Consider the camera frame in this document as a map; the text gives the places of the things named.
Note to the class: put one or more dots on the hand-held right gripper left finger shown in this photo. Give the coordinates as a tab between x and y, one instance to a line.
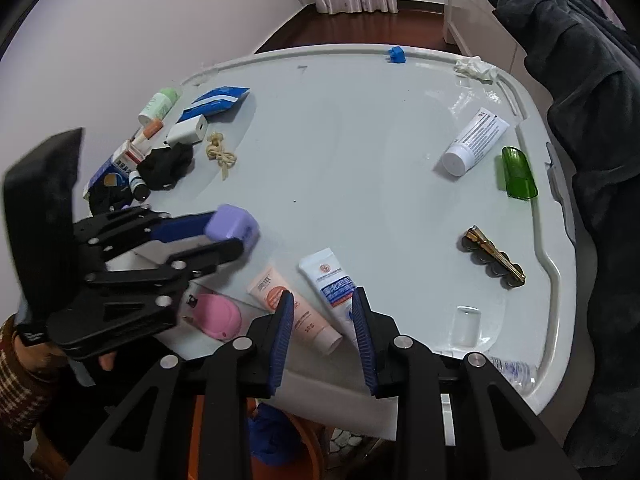
282	340

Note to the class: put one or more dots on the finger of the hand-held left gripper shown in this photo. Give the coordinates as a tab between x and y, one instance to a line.
220	250
185	225

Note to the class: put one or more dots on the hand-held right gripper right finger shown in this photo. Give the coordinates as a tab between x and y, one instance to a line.
362	340

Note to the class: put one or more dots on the purple small case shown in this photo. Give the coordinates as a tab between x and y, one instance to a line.
232	225

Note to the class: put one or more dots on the blue mesh bath sponge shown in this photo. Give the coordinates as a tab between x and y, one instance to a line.
272	435

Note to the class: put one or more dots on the orange plastic bin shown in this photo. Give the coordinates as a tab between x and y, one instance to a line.
310	450

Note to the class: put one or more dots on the clear plastic bottle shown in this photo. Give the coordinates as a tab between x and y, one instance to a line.
515	371

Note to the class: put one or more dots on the person's left forearm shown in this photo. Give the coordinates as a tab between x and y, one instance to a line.
20	395

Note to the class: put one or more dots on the person's left hand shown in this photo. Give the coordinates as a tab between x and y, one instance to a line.
45	358

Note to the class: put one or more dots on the peach white cream tube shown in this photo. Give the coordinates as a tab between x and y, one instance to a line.
280	295

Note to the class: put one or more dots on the small dark bottle white cap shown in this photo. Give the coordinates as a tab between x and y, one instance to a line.
139	187

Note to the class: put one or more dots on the black sock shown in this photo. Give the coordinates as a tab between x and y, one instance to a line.
165	167
107	200

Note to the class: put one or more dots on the pink small case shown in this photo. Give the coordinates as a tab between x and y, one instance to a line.
217	315

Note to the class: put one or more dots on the white blue cream tube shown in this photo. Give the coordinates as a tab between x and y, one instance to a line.
325	275

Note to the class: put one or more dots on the blue white medicine box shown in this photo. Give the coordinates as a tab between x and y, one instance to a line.
107	175

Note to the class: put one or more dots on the white charger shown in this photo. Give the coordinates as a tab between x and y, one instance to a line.
187	131

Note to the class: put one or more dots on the rose gold lipstick tube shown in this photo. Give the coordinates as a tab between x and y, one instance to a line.
150	130

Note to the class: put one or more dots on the green white lotion bottle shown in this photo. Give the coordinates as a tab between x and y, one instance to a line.
160	105

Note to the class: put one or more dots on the blue tissue packet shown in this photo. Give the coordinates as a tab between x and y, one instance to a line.
215	100

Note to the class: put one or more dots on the gold hair clip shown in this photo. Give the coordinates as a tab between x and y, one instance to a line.
492	257

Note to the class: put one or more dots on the green transparent cap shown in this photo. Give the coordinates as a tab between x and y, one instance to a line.
520	175

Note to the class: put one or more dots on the white tube black print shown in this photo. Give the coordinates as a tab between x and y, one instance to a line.
475	140

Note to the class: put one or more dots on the small blue clip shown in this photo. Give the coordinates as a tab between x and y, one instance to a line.
396	55

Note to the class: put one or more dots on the clear plastic wrapper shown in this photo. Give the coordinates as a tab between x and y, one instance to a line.
472	67

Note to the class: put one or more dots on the white bed frame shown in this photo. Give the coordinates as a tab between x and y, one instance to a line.
480	20

